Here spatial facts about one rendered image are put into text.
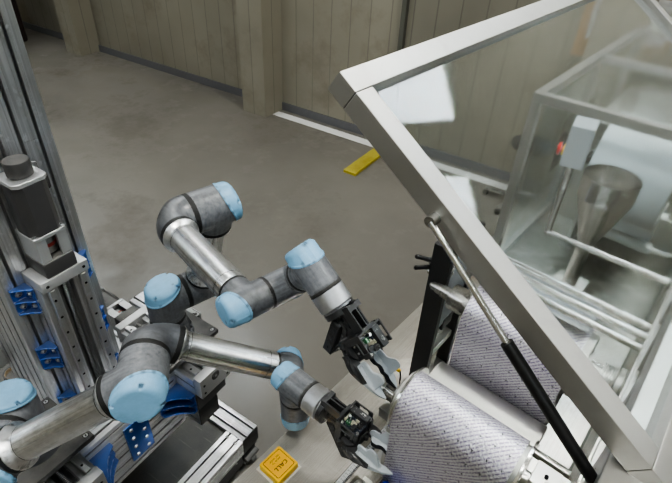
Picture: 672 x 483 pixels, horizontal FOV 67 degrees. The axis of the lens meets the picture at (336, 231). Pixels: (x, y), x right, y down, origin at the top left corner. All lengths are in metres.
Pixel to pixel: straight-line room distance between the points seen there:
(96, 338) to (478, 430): 1.16
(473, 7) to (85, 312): 3.54
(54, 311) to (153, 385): 0.48
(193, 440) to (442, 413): 1.46
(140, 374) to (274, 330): 1.80
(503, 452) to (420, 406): 0.17
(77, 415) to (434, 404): 0.78
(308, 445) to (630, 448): 0.98
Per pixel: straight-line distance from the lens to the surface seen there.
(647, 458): 0.64
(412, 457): 1.15
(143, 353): 1.25
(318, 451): 1.46
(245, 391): 2.70
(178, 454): 2.31
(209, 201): 1.38
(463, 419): 1.06
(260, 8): 5.06
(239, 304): 1.07
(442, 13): 4.43
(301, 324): 2.97
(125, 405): 1.23
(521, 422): 1.19
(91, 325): 1.70
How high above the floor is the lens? 2.16
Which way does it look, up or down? 36 degrees down
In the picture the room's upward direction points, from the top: 3 degrees clockwise
